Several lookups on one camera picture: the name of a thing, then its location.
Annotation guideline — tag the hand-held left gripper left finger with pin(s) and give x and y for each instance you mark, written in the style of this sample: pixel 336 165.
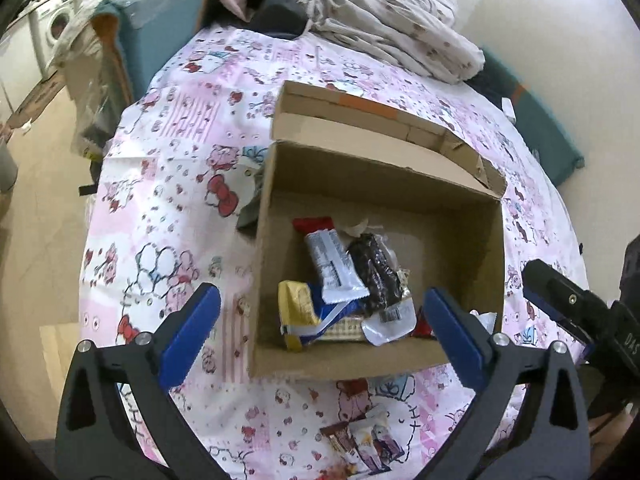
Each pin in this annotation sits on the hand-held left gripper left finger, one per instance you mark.
pixel 192 335

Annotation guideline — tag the plastic covered cardboard box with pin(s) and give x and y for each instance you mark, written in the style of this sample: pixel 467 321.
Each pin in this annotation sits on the plastic covered cardboard box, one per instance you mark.
pixel 85 70

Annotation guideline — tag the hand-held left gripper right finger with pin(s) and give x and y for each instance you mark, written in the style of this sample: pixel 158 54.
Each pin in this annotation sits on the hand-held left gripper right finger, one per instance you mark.
pixel 455 340

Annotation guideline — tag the teal mattress pad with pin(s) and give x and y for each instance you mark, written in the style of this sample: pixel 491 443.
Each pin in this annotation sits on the teal mattress pad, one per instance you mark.
pixel 545 130

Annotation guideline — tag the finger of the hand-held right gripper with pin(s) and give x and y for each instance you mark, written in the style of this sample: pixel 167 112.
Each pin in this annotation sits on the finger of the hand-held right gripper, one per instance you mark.
pixel 555 295

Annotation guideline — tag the yellow snack packet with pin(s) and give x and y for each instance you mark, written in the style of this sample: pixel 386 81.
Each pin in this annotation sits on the yellow snack packet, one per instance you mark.
pixel 297 312

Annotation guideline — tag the small white object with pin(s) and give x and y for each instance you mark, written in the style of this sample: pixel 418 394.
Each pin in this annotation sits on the small white object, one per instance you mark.
pixel 508 107

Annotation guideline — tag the brown floor rug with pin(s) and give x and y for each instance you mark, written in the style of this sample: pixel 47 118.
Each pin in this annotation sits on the brown floor rug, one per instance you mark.
pixel 37 105

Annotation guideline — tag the dark green packet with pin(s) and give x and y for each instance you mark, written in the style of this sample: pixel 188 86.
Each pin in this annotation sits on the dark green packet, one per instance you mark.
pixel 250 205

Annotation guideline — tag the purple white snack packet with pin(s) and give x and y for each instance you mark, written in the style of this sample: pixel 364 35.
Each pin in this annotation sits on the purple white snack packet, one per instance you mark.
pixel 372 440

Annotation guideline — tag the short beige cracker packet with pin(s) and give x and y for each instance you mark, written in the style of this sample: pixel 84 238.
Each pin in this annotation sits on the short beige cracker packet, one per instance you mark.
pixel 404 280

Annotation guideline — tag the teal storage box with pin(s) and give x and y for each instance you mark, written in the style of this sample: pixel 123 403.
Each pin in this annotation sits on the teal storage box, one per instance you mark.
pixel 150 30

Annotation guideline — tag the white washing machine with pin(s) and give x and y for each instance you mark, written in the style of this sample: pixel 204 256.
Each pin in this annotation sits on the white washing machine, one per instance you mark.
pixel 55 20

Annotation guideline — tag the small white snack packet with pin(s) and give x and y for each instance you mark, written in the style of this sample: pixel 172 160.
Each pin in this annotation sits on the small white snack packet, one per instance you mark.
pixel 482 318

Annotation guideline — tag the crumpled grey floral quilt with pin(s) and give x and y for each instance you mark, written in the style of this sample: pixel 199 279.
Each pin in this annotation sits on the crumpled grey floral quilt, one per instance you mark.
pixel 400 25

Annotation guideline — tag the dark brown snack packet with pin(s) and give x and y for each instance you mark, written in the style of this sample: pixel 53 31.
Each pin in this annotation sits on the dark brown snack packet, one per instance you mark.
pixel 375 272

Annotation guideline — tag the small red candy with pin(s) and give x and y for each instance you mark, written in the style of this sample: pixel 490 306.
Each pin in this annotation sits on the small red candy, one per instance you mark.
pixel 425 327

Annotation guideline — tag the pink cartoon printed bed sheet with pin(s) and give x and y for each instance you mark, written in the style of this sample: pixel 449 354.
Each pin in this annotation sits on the pink cartoon printed bed sheet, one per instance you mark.
pixel 190 125

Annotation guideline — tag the red silver snack bar packet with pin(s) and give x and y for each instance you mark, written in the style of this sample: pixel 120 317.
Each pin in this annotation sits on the red silver snack bar packet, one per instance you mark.
pixel 330 260

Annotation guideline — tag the white base cabinet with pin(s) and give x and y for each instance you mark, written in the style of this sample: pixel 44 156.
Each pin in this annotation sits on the white base cabinet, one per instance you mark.
pixel 15 60

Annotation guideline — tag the grey trash bin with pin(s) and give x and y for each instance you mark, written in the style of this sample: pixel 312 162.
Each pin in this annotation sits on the grey trash bin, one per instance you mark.
pixel 6 165

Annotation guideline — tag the long beige cracker packet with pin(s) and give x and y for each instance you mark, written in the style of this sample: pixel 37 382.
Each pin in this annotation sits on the long beige cracker packet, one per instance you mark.
pixel 345 331

